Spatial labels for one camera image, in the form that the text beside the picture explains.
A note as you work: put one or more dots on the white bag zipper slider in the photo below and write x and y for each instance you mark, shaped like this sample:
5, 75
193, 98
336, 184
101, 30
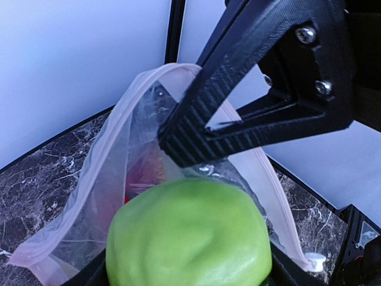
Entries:
315, 262

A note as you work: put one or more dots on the clear zip top bag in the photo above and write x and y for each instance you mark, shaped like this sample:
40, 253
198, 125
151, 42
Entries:
125, 160

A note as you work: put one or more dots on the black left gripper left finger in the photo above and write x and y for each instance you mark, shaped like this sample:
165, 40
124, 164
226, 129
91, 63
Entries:
91, 276

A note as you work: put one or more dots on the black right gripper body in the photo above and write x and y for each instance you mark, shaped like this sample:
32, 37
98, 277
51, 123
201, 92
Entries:
325, 70

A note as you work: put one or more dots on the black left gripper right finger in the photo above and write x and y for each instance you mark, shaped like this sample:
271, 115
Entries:
285, 272

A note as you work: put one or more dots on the right black frame post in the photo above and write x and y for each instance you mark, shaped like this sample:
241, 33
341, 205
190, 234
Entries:
174, 31

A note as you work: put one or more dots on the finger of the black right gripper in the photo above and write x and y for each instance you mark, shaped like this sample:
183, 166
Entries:
265, 121
246, 31

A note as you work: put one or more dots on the green chayote front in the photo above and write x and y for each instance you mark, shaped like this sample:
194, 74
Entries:
189, 232

